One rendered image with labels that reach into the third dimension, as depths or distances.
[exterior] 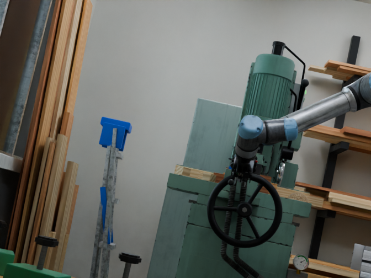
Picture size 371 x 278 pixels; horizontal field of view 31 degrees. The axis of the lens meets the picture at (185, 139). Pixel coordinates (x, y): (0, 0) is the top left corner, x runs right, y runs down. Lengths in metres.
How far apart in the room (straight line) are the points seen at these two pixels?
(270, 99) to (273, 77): 0.10
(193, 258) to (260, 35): 2.96
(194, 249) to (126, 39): 2.92
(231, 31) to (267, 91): 2.53
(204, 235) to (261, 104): 0.62
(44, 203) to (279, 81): 1.66
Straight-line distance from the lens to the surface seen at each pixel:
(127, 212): 5.24
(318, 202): 2.96
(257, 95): 2.94
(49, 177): 3.94
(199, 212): 2.79
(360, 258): 2.45
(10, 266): 1.34
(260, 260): 2.79
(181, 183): 2.80
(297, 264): 2.74
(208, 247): 2.79
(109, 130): 3.59
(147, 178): 5.23
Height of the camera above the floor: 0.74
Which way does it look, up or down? 6 degrees up
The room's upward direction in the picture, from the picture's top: 13 degrees clockwise
